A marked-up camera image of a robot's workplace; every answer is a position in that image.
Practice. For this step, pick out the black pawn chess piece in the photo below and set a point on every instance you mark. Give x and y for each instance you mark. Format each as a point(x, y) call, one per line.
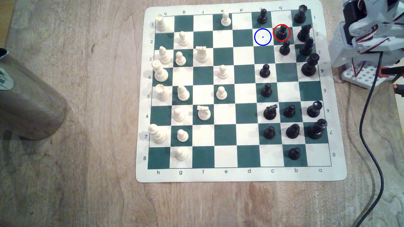
point(289, 112)
point(282, 33)
point(269, 133)
point(265, 72)
point(285, 49)
point(266, 91)
point(294, 154)
point(262, 17)

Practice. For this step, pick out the black bishop chess piece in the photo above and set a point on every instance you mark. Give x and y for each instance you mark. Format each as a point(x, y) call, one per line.
point(293, 131)
point(314, 110)
point(306, 48)

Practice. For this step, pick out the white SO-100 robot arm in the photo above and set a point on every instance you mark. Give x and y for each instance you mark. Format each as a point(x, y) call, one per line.
point(369, 28)

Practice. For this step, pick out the white knight chess piece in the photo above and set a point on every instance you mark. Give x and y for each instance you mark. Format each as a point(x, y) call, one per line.
point(204, 113)
point(202, 55)

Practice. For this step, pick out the white king chess piece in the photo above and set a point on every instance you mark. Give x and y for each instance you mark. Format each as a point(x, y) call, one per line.
point(157, 135)

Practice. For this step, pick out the green and white chess mat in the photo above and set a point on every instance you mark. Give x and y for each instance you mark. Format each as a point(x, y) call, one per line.
point(246, 94)

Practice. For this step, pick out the white bishop chess piece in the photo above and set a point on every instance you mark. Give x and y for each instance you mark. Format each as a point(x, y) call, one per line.
point(164, 56)
point(183, 94)

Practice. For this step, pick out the black king chess piece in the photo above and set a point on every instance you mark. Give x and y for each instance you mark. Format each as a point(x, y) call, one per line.
point(316, 130)

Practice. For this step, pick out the white pawn chess piece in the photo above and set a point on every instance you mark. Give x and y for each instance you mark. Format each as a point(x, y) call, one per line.
point(221, 94)
point(222, 73)
point(181, 154)
point(182, 39)
point(180, 60)
point(179, 115)
point(182, 136)
point(225, 20)

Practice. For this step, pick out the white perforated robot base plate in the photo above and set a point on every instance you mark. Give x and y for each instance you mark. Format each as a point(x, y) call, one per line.
point(363, 77)

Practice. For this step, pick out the orange and black clamp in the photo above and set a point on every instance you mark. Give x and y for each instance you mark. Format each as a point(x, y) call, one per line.
point(399, 89)
point(385, 72)

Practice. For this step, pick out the black rook chess piece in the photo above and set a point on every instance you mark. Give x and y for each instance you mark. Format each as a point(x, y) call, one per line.
point(300, 15)

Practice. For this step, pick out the white rook chess piece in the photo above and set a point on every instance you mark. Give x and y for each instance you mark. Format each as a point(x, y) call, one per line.
point(161, 23)
point(162, 93)

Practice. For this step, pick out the black knight chess piece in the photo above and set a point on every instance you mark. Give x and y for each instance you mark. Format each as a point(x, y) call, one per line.
point(304, 34)
point(270, 113)

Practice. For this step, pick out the white queen chess piece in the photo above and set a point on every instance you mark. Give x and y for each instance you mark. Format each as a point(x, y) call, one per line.
point(160, 73)

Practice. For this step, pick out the black queen chess piece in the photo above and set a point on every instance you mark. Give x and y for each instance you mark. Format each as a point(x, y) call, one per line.
point(309, 66)

